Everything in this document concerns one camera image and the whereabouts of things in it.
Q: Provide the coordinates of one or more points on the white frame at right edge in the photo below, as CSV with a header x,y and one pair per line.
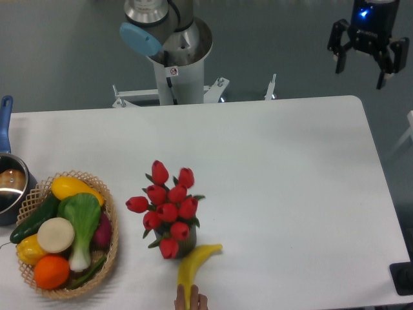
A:
x,y
403,143

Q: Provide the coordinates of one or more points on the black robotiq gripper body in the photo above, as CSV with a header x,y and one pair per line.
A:
x,y
372,24

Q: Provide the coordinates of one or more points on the dark grey ribbed vase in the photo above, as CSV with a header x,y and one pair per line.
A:
x,y
176,241

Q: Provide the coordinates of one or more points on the yellow bell pepper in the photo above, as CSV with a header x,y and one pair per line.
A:
x,y
29,251

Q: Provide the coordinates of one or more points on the woven wicker basket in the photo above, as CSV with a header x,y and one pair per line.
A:
x,y
35,198

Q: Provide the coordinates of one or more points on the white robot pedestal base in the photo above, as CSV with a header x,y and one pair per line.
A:
x,y
175,86

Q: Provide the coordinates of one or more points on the black device at table edge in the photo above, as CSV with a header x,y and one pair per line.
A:
x,y
402,277

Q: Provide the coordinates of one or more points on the green bok choy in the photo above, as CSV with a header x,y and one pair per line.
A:
x,y
83,212

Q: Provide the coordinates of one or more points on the red tulip bouquet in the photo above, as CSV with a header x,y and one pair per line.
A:
x,y
162,206

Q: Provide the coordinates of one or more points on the yellow squash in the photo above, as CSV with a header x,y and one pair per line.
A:
x,y
65,186

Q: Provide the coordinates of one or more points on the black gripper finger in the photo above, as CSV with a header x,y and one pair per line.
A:
x,y
391,59
335,46

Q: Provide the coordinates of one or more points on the purple sweet potato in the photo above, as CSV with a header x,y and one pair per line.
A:
x,y
103,233

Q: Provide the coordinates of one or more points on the orange fruit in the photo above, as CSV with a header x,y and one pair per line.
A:
x,y
51,271

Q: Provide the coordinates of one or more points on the blue handled saucepan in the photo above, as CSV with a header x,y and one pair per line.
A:
x,y
16,179

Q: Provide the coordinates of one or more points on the green bean pod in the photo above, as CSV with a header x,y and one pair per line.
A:
x,y
88,275

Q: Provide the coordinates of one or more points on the yellow banana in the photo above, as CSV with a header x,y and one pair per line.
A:
x,y
190,264

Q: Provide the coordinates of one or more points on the bare human hand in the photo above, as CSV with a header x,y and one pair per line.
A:
x,y
197,300

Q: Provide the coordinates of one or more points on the dark green cucumber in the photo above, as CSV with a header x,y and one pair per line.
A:
x,y
46,210

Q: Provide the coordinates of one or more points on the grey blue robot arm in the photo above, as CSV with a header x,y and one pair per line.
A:
x,y
150,26

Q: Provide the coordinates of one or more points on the round beige bun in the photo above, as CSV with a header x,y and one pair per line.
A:
x,y
55,235

